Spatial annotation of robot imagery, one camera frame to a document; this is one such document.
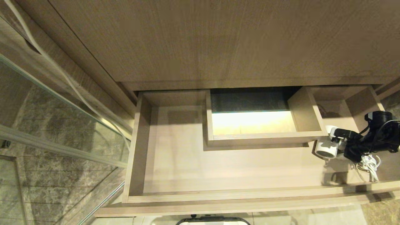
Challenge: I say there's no white hair dryer cord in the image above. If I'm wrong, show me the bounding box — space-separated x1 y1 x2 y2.
352 154 382 183

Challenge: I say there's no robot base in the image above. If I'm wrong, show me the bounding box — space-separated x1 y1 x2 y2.
176 214 251 225

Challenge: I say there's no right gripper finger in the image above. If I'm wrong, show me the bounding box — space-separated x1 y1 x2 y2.
331 128 360 140

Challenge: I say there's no white cylindrical cup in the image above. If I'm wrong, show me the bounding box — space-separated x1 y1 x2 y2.
314 125 348 160

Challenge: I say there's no wooden drawer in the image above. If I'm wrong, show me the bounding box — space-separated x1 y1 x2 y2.
95 84 400 218

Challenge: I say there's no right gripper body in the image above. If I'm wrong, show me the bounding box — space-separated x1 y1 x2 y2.
343 135 379 163

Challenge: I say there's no wooden vanity cabinet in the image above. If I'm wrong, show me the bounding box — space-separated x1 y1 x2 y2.
0 0 400 125

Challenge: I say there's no glass shower door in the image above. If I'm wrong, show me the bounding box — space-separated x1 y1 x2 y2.
0 53 132 225

